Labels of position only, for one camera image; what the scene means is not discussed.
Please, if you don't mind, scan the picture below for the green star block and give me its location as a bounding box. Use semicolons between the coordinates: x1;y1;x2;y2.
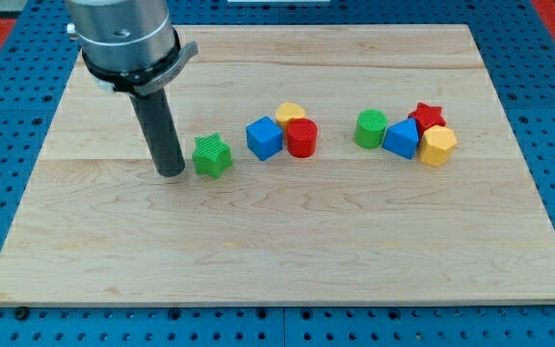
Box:
192;133;232;178

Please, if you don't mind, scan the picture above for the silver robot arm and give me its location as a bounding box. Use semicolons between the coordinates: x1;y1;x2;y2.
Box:
65;0;198;97

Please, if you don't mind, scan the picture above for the blue cube block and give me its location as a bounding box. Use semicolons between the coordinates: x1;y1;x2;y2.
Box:
246;117;283;161

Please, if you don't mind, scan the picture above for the red star block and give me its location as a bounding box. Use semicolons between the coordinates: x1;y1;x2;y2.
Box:
408;102;446;136

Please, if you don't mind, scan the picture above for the red cylinder block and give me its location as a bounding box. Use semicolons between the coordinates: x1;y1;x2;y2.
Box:
287;119;318;158

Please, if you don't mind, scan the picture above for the light wooden board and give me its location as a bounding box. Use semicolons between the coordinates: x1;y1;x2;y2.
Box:
0;24;555;307

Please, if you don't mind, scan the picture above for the yellow heart block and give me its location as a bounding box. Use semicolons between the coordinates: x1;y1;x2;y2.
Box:
275;102;306;130

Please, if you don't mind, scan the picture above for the green cylinder block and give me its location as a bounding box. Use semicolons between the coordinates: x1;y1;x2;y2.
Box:
354;109;387;148

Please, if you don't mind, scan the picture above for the blue triangle block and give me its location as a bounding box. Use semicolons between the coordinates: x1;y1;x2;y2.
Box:
383;118;419;159

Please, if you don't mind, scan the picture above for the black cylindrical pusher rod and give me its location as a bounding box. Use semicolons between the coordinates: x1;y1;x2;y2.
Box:
130;89;185;177

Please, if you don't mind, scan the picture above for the yellow hexagon block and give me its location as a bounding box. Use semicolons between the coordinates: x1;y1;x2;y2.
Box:
418;125;458;167

